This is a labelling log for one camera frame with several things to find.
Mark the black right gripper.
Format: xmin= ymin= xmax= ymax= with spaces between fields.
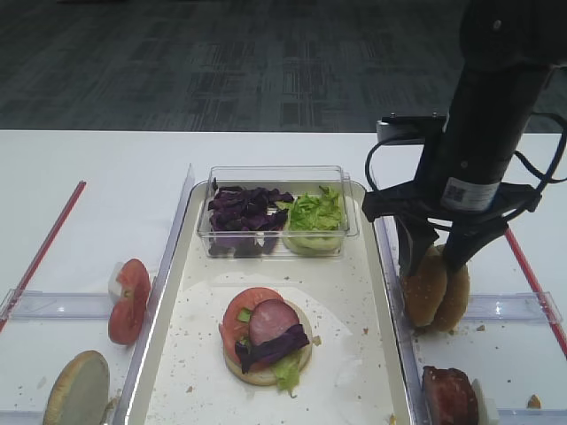
xmin=362 ymin=181 xmax=541 ymax=277

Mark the sesame top bun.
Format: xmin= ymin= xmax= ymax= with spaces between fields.
xmin=402 ymin=245 xmax=447 ymax=328

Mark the sesame bun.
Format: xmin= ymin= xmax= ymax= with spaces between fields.
xmin=432 ymin=265 xmax=470 ymax=332
xmin=402 ymin=245 xmax=447 ymax=328

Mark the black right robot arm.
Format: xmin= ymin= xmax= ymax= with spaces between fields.
xmin=362 ymin=1 xmax=566 ymax=277

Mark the green lettuce pile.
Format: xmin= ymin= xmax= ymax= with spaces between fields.
xmin=276 ymin=186 xmax=343 ymax=231

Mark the sliced meat stack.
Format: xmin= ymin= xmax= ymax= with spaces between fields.
xmin=422 ymin=366 xmax=479 ymax=425

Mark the white meat pusher block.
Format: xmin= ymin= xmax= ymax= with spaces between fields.
xmin=471 ymin=379 xmax=500 ymax=425

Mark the lettuce on burger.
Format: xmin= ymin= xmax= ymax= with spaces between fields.
xmin=271 ymin=352 xmax=301 ymax=398

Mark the tomato slice on tray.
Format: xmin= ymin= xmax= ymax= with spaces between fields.
xmin=219 ymin=286 xmax=284 ymax=355

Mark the tomato slices stack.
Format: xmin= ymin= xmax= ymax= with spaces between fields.
xmin=108 ymin=259 xmax=151 ymax=345

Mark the clear right tray guide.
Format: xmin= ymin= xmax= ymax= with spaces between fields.
xmin=374 ymin=218 xmax=431 ymax=424

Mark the clear tray guide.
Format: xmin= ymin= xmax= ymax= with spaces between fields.
xmin=112 ymin=166 xmax=195 ymax=424
xmin=374 ymin=218 xmax=431 ymax=424

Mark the metal baking tray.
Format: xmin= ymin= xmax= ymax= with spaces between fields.
xmin=128 ymin=183 xmax=411 ymax=424

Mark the red right strip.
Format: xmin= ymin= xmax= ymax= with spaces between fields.
xmin=505 ymin=228 xmax=567 ymax=356

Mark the red strip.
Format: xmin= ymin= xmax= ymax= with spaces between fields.
xmin=505 ymin=228 xmax=567 ymax=356
xmin=0 ymin=181 xmax=87 ymax=330

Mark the clear plastic salad container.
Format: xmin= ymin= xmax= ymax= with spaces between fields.
xmin=196 ymin=166 xmax=359 ymax=259

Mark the purple cabbage on burger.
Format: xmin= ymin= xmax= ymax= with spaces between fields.
xmin=235 ymin=324 xmax=309 ymax=374

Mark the ham slice on tray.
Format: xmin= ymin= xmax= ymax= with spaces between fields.
xmin=249 ymin=299 xmax=299 ymax=345

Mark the bottom bun on tray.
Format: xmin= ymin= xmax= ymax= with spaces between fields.
xmin=220 ymin=299 xmax=313 ymax=393

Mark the purple cabbage pile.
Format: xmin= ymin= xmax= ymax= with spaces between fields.
xmin=207 ymin=179 xmax=294 ymax=232

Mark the clear left tray guide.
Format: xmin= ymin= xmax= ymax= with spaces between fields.
xmin=112 ymin=166 xmax=195 ymax=424

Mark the left bun half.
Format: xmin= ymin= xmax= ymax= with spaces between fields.
xmin=43 ymin=350 xmax=110 ymax=424

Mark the red left strip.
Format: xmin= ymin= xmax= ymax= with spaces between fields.
xmin=0 ymin=181 xmax=87 ymax=330

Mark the clear upper right rail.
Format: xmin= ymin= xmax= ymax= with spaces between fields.
xmin=463 ymin=292 xmax=563 ymax=324

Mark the clear rail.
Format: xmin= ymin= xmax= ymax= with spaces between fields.
xmin=497 ymin=408 xmax=567 ymax=425
xmin=463 ymin=292 xmax=563 ymax=324

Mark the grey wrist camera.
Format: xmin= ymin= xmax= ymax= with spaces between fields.
xmin=377 ymin=113 xmax=447 ymax=145

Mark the black camera cable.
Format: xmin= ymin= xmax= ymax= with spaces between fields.
xmin=363 ymin=112 xmax=567 ymax=209

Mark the clear lower right rail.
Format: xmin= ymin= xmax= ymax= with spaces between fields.
xmin=497 ymin=408 xmax=567 ymax=425

